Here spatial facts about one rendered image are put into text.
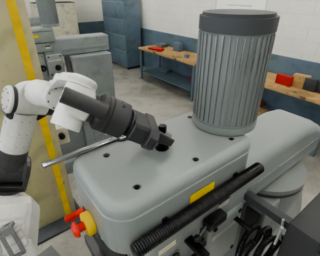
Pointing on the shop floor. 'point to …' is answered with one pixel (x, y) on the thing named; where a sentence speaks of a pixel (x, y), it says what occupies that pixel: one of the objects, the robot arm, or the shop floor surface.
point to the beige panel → (66, 191)
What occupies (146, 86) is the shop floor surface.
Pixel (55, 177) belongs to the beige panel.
